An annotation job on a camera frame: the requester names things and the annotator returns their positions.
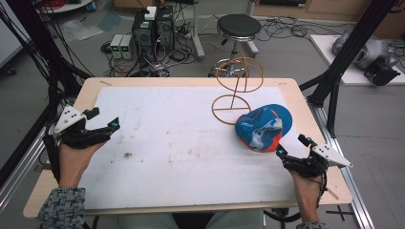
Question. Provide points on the grey rounded machine shell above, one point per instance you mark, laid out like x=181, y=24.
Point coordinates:
x=374, y=51

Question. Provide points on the black computer tower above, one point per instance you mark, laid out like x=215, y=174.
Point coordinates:
x=144, y=36
x=165, y=30

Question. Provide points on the black device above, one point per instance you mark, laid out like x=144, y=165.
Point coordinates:
x=380, y=73

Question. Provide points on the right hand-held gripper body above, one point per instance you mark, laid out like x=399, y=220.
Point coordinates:
x=310, y=166

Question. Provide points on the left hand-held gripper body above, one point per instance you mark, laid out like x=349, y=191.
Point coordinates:
x=71, y=133

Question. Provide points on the white round table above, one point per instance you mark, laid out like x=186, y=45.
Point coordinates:
x=65, y=5

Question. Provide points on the white box device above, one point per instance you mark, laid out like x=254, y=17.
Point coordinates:
x=151, y=13

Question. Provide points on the blue and orange cap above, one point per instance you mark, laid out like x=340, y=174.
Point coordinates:
x=259, y=129

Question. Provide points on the person's legs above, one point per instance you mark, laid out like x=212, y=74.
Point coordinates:
x=235, y=221

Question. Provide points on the black frame post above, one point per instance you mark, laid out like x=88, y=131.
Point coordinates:
x=41, y=47
x=347, y=54

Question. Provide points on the white floor board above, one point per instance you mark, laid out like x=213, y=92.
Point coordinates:
x=353, y=74

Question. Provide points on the person's right hand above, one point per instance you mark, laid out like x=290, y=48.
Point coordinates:
x=309, y=191

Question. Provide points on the aluminium rail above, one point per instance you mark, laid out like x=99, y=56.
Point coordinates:
x=17, y=178
x=347, y=181

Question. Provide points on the grey power supply unit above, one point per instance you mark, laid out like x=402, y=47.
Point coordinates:
x=116, y=46
x=127, y=46

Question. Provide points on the blue tape roll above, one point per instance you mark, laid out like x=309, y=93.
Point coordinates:
x=91, y=6

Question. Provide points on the black round stool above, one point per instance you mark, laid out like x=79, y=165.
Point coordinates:
x=238, y=27

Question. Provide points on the person's left hand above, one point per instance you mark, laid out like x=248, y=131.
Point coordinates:
x=72, y=163

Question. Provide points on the grey metal table leg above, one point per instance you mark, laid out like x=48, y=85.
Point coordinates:
x=197, y=38

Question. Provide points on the white table mat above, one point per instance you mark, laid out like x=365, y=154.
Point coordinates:
x=178, y=149

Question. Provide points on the clear plastic sheet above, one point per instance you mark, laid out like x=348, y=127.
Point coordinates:
x=81, y=30

